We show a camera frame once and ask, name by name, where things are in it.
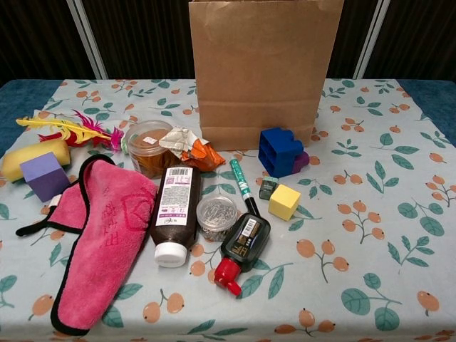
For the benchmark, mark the dark green small cube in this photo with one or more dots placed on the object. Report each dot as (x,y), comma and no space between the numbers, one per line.
(268,188)

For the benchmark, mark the brown paper bag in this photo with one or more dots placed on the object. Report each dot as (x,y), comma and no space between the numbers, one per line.
(263,71)

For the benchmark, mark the green marker pen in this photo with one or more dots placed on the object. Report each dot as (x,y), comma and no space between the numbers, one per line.
(242,181)

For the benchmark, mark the crumpled orange silver wrapper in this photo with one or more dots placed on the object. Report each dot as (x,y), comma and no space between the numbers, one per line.
(199,156)

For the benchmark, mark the clear jar of paper clips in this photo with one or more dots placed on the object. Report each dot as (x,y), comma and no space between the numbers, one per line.
(216,217)

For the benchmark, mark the blue building block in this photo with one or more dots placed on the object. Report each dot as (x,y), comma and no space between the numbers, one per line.
(281,153)

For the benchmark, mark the yellow foam cube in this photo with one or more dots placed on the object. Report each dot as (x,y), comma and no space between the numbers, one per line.
(283,201)

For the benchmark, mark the brown bottle white cap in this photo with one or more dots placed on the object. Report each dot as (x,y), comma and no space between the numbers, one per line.
(174,213)

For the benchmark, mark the black bottle red cap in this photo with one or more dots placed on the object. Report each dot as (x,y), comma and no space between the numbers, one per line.
(242,238)

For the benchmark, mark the small purple block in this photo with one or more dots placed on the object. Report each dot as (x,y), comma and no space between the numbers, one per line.
(302,163)

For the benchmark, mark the clear tub brown contents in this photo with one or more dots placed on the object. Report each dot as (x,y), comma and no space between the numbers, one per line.
(146,142)

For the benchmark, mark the floral tablecloth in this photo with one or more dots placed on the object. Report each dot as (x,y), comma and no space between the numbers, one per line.
(356,249)

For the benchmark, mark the pink towel black trim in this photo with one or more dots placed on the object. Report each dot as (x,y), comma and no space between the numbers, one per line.
(99,249)

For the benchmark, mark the black ribbed partition panel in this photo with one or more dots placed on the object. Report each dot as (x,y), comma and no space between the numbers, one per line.
(35,35)
(142,35)
(420,35)
(356,35)

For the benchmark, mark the yellow pink feather toy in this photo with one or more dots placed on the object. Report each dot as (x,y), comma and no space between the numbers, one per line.
(71,130)

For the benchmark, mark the purple foam cube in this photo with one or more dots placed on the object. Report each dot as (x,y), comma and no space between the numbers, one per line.
(44,178)

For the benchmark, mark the yellow sponge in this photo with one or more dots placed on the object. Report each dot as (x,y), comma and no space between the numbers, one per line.
(18,160)

